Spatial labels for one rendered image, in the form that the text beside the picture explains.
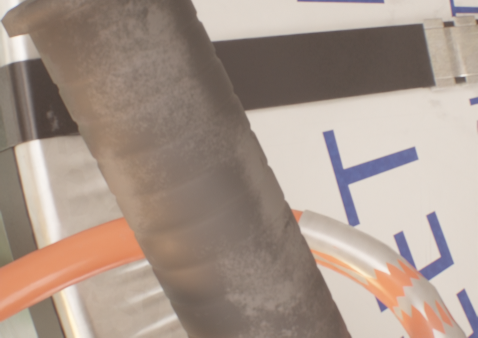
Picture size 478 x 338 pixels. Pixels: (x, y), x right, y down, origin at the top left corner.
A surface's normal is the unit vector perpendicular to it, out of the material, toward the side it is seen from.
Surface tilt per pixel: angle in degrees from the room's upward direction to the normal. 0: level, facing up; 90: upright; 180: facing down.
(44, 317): 40
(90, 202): 91
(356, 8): 90
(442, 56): 90
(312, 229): 91
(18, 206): 44
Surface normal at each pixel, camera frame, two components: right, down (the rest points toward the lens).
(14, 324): -0.80, 0.29
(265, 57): 0.50, -0.13
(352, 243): -0.10, -0.49
